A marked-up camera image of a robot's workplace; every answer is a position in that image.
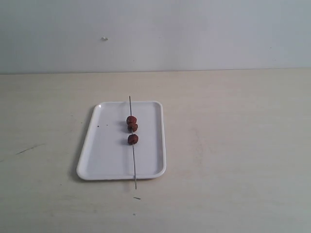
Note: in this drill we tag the thin metal skewer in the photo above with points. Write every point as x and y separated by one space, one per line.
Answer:
133 149

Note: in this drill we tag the white rectangular plastic tray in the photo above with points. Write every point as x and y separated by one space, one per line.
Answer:
106 155

